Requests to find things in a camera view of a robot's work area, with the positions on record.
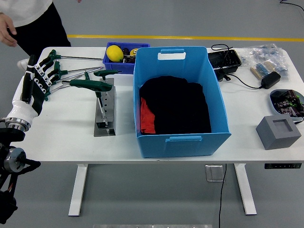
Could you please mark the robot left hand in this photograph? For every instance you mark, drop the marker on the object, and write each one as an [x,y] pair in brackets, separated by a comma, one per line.
[26,109]

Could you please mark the person's right hand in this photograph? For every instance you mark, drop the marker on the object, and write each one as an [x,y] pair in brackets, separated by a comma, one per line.
[6,28]

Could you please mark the grey metal tool stand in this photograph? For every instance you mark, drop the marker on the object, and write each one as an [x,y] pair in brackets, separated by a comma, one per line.
[104,131]

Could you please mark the large blue plastic box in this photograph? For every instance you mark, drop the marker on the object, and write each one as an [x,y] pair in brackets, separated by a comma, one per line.
[180,147]

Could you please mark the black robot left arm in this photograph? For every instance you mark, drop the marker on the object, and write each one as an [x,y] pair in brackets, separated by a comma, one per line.
[9,154]

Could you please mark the person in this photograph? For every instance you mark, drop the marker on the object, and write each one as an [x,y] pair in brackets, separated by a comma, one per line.
[42,31]

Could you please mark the person's white shoe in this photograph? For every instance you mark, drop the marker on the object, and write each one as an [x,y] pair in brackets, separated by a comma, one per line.
[22,64]

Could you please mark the yellow lemon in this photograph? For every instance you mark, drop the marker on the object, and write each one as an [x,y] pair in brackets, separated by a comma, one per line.
[114,54]

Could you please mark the black round part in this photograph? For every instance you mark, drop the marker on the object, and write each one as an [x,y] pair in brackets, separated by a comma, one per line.
[126,51]

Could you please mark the yellow tape measure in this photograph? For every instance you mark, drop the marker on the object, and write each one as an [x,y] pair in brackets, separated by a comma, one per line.
[134,51]

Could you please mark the small blue plastic bin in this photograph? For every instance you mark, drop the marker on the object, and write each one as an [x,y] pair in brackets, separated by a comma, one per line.
[116,67]

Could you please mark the white table leg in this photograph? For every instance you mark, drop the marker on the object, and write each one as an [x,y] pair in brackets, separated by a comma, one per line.
[77,190]
[245,190]

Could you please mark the red cloth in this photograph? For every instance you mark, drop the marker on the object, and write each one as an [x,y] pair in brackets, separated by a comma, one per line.
[147,116]

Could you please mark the black cloth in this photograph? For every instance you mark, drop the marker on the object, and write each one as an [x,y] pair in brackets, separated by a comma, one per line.
[175,104]

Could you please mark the black plastic tray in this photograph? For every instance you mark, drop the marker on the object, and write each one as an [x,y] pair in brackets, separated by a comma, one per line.
[224,59]

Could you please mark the black plug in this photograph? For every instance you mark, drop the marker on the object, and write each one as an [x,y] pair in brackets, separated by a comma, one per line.
[222,74]

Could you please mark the clear plastic parts bag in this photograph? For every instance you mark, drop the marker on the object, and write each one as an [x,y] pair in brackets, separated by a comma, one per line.
[266,53]

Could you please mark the resistor tape bundle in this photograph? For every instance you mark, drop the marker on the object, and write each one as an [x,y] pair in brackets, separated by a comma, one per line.
[262,69]

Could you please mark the metal floor plate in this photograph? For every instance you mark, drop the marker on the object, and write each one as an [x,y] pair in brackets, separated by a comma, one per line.
[215,173]

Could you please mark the black power adapter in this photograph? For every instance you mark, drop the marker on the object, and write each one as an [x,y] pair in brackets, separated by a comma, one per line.
[270,80]

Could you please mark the light blue plate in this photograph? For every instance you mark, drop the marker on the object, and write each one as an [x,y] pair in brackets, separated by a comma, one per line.
[273,104]

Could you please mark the circuit board parts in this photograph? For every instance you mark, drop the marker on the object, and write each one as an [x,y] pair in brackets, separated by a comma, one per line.
[288,104]

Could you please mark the grey foam cube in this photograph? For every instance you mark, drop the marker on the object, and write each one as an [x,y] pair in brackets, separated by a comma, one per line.
[276,133]

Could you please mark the black table control panel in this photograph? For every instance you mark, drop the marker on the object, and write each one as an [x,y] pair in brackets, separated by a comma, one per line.
[282,165]

